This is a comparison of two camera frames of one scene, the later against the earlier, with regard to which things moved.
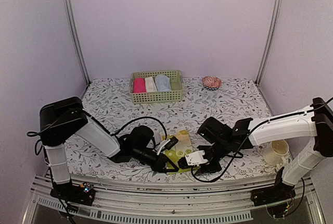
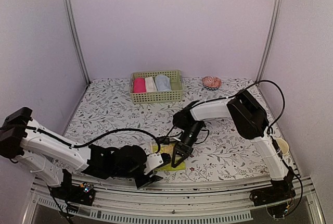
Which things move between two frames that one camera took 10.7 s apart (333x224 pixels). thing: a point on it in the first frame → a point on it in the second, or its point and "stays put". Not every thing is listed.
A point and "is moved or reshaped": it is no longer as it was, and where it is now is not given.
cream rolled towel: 150,85 stays put
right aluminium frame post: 278,17 stays put
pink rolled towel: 139,85 stays put
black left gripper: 158,166 → 148,181
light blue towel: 163,83 stays put
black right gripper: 204,169 → 178,149
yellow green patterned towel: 183,148 is moved or reshaped
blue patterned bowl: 212,88 stays put
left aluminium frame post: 72,28 stays put
